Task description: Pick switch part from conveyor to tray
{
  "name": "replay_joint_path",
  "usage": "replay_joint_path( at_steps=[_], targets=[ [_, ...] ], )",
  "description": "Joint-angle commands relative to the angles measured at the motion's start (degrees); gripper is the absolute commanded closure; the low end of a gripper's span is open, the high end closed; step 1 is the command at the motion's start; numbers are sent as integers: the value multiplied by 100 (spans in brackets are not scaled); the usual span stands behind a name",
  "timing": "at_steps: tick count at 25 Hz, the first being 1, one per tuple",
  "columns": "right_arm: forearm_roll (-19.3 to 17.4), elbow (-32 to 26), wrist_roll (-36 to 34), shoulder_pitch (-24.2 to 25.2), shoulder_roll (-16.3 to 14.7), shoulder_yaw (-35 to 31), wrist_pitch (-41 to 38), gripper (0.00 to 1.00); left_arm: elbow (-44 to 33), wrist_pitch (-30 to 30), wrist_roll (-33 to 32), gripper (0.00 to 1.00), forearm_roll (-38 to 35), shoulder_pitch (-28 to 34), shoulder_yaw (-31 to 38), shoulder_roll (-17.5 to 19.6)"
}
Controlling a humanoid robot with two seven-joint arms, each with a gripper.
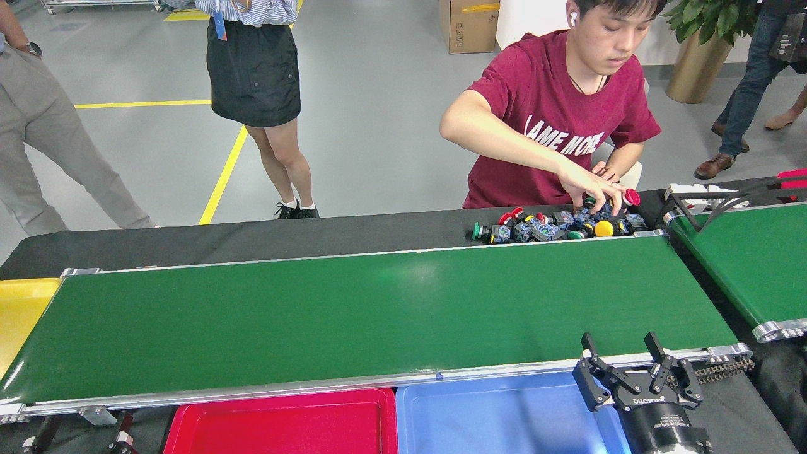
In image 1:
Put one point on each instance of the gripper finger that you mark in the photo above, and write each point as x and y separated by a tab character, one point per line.
39	438
123	435

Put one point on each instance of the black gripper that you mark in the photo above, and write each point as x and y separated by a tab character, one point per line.
662	425

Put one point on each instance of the yellow push button switch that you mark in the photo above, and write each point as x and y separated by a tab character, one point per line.
604	228

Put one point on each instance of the seated person's left forearm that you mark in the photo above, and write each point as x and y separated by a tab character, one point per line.
624	161

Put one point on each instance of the seated person's right forearm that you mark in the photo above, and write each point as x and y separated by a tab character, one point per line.
504	148

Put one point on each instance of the yellow plastic tray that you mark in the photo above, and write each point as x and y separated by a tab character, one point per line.
22	315

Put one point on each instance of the blue plastic tray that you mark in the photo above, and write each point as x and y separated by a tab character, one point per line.
492	416

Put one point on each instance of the red plastic tray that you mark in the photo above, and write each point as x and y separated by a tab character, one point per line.
284	422

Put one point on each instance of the green feeder conveyor belt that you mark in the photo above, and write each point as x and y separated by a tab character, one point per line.
756	265

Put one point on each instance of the long green conveyor belt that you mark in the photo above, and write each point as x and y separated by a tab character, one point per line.
378	315

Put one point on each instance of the seated person's right hand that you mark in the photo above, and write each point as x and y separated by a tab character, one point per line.
589	186

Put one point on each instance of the seated person's left hand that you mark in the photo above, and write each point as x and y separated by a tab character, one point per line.
608	173

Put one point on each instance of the red bin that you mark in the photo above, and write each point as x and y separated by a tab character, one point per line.
793	173

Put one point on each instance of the seated person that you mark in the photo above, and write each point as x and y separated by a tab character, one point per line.
555	94

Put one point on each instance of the standing person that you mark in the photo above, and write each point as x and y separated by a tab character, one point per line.
252	75
31	126
785	118
750	82

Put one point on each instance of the potted plant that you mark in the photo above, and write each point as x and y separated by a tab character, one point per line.
696	69

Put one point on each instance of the dark printed shopping bag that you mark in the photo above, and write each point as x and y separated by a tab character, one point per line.
791	38

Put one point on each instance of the black wristwatch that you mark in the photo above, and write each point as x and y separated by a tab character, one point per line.
33	48

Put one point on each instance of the cardboard box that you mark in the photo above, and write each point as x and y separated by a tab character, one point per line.
470	28

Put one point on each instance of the blue ID badge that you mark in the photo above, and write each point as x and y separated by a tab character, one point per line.
220	26

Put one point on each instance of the metal cart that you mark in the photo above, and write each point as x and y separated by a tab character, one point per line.
101	5

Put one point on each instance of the black metal guide frame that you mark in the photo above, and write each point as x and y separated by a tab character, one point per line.
682	212

